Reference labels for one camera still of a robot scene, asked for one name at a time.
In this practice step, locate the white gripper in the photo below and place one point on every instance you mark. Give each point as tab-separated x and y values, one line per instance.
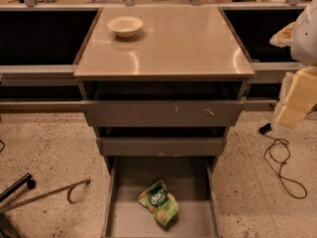
305	42

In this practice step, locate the green rice chip bag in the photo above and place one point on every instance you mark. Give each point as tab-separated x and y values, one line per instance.
160	202

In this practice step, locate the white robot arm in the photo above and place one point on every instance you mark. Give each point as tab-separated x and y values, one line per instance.
304	39

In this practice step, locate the grey drawer cabinet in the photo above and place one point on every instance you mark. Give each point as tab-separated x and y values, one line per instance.
181	53

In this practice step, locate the bottom open grey drawer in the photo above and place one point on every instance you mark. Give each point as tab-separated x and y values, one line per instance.
188	179

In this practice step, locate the middle grey drawer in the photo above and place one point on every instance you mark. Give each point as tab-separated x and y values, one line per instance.
161	147

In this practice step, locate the top grey drawer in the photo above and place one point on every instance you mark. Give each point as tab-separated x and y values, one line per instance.
162	113

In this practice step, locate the white ceramic bowl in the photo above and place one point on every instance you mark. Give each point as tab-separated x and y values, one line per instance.
125	26

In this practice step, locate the metal stand leg with hook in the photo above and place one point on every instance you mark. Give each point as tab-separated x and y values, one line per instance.
68	188

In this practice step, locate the black caster leg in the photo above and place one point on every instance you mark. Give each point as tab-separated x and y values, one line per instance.
27	179

